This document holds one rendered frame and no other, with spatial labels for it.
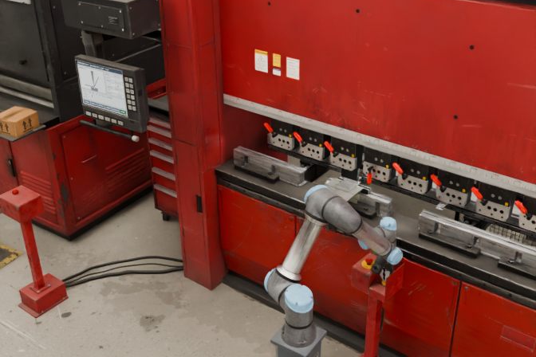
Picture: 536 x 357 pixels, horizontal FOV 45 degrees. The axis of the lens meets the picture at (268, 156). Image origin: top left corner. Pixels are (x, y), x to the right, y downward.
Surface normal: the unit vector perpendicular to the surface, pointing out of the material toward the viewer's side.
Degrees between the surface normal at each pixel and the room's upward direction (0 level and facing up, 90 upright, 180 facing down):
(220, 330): 0
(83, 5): 90
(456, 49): 90
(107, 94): 90
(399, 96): 90
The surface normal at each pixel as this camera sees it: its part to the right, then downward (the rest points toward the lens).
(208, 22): 0.79, 0.27
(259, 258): -0.62, 0.37
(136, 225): -0.01, -0.88
